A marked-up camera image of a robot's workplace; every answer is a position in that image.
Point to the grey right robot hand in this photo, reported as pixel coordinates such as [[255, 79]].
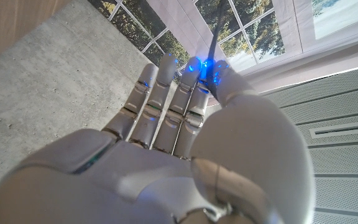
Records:
[[135, 174]]

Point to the linear ceiling air slot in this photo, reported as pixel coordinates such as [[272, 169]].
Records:
[[343, 130]]

